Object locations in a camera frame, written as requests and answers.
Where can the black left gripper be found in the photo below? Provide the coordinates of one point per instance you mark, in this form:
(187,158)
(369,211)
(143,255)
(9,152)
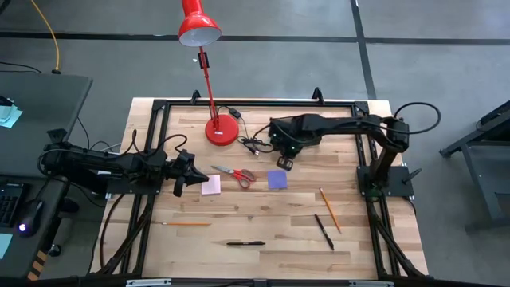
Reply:
(181,171)

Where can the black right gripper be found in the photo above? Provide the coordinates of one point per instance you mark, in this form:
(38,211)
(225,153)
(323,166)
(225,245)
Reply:
(293,145)

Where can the purple sticky note pad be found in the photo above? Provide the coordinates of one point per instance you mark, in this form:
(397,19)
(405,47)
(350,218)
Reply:
(277,179)

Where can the orange wooden pencil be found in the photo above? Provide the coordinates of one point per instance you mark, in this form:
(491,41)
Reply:
(330,209)
(187,224)

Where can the black ballpoint pen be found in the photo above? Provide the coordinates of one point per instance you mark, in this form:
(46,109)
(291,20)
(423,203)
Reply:
(245,243)
(323,232)

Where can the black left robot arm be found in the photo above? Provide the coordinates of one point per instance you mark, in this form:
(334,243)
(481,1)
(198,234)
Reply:
(79,163)

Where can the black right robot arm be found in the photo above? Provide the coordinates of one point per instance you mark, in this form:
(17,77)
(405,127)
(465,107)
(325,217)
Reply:
(350,121)

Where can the pink sticky note pad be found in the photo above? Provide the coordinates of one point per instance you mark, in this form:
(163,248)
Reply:
(211,185)

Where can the red desk lamp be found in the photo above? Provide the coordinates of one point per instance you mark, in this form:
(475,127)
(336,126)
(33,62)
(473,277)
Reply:
(222,131)

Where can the black corner clamp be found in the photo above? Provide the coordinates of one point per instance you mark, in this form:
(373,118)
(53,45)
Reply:
(57,134)

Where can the black caster wheel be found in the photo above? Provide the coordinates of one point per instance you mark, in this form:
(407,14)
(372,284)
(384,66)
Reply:
(54,250)

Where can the grey side table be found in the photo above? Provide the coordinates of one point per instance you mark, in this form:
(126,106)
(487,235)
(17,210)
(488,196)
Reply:
(44,103)

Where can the black computer mouse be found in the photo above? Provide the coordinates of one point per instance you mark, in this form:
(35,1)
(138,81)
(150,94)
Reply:
(30,217)

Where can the yellow black hazard tape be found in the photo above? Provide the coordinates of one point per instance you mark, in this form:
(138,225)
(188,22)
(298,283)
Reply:
(37,265)

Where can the dark metal cart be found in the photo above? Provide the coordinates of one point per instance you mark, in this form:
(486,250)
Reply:
(478,167)

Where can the black computer keyboard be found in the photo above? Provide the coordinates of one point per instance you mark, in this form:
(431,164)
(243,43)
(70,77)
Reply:
(9,203)

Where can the dark computer desk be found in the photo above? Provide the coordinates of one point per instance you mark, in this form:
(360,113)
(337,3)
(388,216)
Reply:
(24,255)

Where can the teal paper sheet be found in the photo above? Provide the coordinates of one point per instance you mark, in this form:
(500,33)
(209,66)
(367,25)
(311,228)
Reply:
(10,117)
(5,245)

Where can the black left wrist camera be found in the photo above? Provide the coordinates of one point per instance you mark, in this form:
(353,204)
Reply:
(184,154)

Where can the black aluminium table frame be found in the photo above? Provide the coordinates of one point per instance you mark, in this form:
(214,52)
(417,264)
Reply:
(259,103)

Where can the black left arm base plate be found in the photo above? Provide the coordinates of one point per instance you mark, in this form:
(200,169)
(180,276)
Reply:
(131,189)

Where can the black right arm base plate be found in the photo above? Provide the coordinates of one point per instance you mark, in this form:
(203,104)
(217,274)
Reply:
(398,183)

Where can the silver metal bracket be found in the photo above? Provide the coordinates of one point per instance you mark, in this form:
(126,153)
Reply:
(147,282)
(370,284)

